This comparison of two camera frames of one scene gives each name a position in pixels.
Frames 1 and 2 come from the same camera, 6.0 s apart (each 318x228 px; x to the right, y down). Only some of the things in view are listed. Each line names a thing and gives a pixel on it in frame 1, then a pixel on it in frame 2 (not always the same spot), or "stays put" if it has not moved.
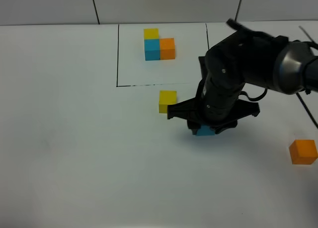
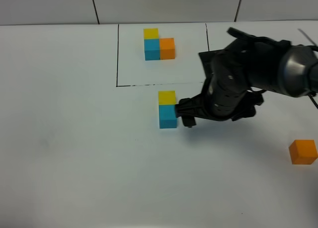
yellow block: (167, 98) stays put
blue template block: (152, 49) stays put
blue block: (205, 130) -> (167, 116)
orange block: (303, 151) stays put
